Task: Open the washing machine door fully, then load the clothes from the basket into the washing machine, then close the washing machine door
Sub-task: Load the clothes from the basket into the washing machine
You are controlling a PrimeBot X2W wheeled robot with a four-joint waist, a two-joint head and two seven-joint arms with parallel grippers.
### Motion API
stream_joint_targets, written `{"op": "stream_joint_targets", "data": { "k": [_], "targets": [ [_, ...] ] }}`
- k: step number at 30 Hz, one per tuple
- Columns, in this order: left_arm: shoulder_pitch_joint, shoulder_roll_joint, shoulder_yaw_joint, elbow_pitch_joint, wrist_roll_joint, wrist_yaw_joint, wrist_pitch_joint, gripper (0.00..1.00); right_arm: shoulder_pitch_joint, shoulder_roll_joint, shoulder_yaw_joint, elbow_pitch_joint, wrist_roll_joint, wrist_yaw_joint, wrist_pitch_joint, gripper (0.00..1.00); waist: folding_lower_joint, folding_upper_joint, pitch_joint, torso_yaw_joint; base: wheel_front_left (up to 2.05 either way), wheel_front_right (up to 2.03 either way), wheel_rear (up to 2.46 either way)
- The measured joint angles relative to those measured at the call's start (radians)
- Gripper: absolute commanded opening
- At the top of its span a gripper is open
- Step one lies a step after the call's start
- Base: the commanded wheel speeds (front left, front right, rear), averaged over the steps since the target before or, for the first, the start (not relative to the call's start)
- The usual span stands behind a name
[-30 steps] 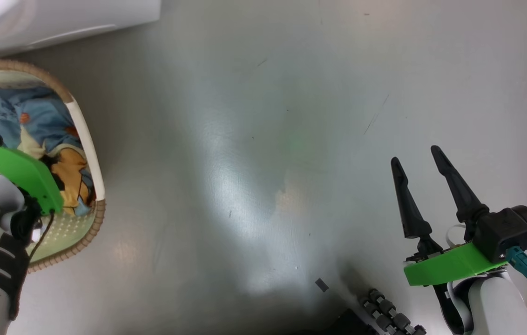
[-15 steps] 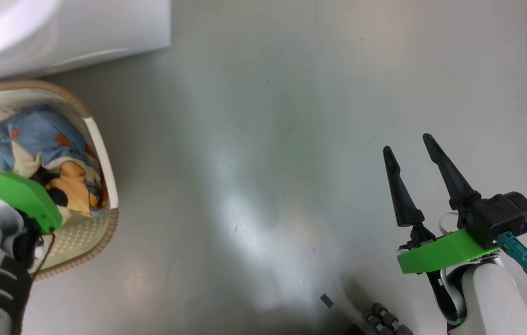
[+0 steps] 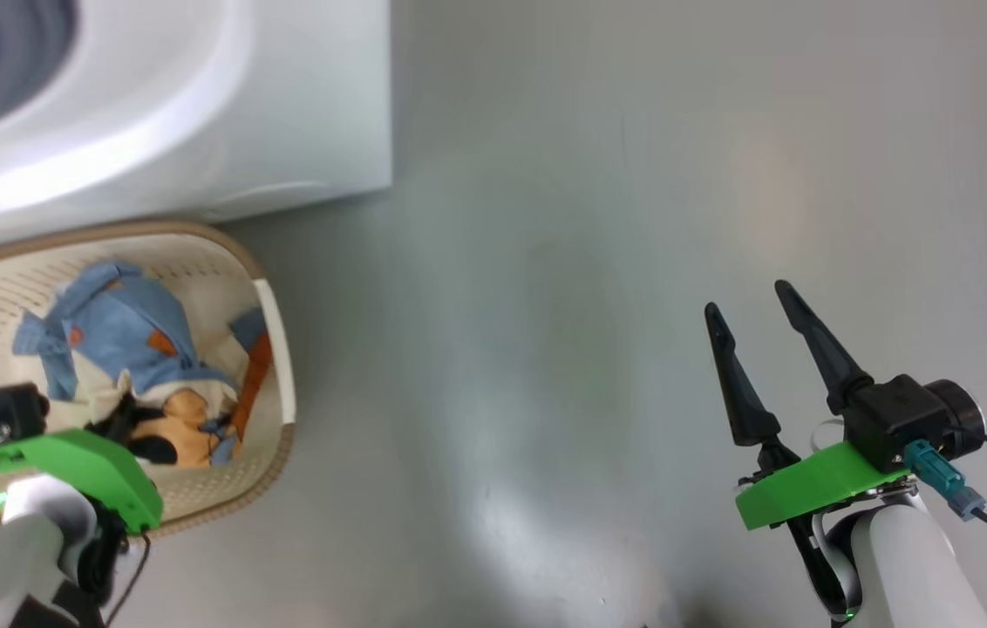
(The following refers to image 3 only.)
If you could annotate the white front-load washing machine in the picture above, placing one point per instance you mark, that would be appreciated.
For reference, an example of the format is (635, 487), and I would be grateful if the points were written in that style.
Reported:
(241, 113)

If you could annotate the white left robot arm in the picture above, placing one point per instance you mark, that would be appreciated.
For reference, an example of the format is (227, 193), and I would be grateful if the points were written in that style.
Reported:
(14, 558)

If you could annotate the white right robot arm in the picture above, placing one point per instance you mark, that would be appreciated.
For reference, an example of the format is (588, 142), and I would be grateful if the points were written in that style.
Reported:
(903, 567)

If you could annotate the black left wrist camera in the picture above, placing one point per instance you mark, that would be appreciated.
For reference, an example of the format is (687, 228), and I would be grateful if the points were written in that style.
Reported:
(5, 408)

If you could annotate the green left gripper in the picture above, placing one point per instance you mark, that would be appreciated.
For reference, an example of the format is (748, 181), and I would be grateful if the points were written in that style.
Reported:
(84, 462)

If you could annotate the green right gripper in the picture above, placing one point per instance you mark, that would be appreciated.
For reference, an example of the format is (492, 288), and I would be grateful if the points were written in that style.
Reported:
(807, 484)

